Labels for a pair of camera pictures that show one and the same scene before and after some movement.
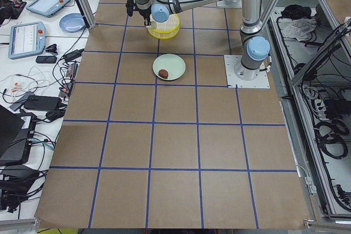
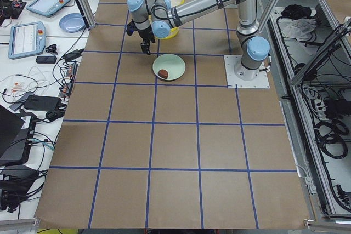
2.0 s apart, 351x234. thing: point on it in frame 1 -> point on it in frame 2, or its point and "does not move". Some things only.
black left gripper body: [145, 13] -> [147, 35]
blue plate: [72, 22] does not move
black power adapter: [73, 55] does not move
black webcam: [52, 48] does not move
